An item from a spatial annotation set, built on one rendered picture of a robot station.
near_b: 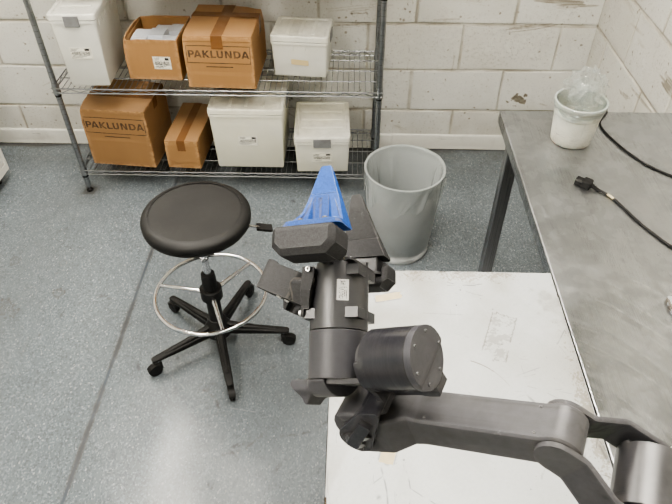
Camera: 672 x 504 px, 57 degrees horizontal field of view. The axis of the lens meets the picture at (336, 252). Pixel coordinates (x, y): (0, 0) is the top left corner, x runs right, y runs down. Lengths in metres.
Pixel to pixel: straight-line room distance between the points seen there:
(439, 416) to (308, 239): 0.20
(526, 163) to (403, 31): 1.48
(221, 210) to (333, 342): 1.43
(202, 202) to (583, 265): 1.15
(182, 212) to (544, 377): 1.21
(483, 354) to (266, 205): 1.92
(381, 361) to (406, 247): 2.09
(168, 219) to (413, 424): 1.48
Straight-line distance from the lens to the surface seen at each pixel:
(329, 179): 0.60
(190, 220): 1.96
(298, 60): 2.81
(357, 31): 3.09
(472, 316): 1.32
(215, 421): 2.24
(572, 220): 1.61
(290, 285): 0.61
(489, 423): 0.57
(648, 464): 0.59
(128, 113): 3.00
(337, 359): 0.58
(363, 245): 0.67
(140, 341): 2.51
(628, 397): 1.29
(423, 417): 0.59
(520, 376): 1.25
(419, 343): 0.53
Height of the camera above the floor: 1.87
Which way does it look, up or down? 43 degrees down
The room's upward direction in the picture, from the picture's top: straight up
